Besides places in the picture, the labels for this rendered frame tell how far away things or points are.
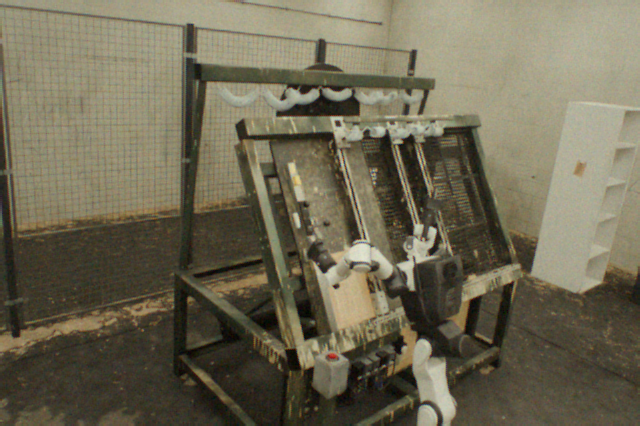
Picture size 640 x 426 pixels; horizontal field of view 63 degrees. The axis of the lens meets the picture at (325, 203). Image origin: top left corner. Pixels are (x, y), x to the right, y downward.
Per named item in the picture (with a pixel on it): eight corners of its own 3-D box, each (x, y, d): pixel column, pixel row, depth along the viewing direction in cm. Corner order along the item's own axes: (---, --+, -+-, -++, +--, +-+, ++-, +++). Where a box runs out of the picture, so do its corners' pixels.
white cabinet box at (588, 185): (578, 294, 579) (624, 108, 523) (530, 275, 621) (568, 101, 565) (602, 283, 618) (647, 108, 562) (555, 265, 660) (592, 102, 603)
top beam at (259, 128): (238, 142, 276) (248, 135, 268) (234, 124, 277) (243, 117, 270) (472, 130, 420) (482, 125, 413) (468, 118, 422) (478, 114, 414)
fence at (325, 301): (327, 333, 279) (332, 333, 276) (283, 165, 291) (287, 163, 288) (334, 331, 283) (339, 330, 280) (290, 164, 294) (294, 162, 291)
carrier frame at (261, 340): (288, 497, 282) (300, 364, 259) (172, 372, 379) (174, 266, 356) (501, 366, 426) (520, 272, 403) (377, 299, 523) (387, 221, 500)
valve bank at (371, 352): (353, 407, 271) (358, 367, 264) (334, 392, 281) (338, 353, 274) (413, 374, 304) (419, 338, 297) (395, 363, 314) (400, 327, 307)
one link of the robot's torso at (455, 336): (476, 355, 253) (470, 319, 254) (461, 363, 245) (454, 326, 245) (431, 350, 274) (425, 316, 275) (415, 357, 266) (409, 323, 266)
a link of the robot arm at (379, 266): (374, 263, 222) (393, 282, 239) (373, 236, 229) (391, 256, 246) (350, 268, 227) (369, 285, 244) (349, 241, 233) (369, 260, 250)
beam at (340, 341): (289, 371, 266) (302, 371, 258) (283, 348, 267) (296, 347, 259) (510, 279, 410) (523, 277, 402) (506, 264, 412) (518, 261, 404)
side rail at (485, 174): (500, 266, 406) (513, 263, 398) (460, 133, 419) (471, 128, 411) (506, 264, 412) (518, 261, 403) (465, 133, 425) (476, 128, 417)
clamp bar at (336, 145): (371, 316, 302) (401, 311, 284) (319, 123, 316) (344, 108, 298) (383, 311, 309) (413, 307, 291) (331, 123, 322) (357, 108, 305)
